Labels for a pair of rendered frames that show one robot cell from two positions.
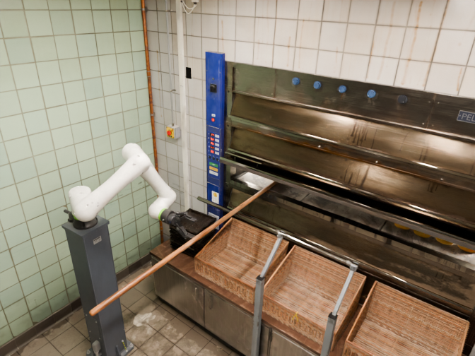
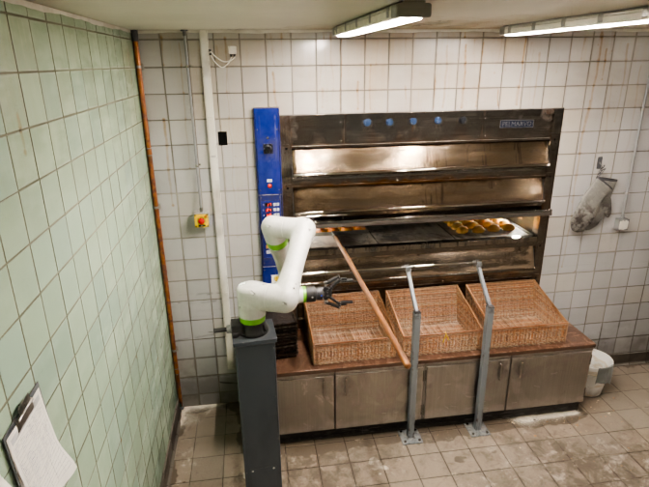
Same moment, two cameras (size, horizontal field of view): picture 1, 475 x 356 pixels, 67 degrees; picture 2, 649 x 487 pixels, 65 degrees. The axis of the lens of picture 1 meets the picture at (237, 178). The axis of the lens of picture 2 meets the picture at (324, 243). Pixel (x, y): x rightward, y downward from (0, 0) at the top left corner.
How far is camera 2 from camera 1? 2.24 m
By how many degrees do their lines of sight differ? 41
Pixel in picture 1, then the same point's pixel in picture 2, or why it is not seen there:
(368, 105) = (436, 130)
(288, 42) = (356, 86)
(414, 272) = (491, 260)
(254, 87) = (318, 138)
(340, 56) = (409, 93)
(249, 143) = (319, 200)
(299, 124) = (376, 163)
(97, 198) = (296, 277)
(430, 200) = (493, 194)
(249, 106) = (315, 158)
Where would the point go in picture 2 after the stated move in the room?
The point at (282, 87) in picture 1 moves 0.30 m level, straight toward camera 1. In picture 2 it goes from (352, 131) to (384, 136)
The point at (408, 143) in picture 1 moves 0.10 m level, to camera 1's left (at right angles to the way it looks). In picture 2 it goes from (470, 155) to (463, 157)
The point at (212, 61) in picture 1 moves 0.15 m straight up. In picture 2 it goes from (265, 117) to (264, 93)
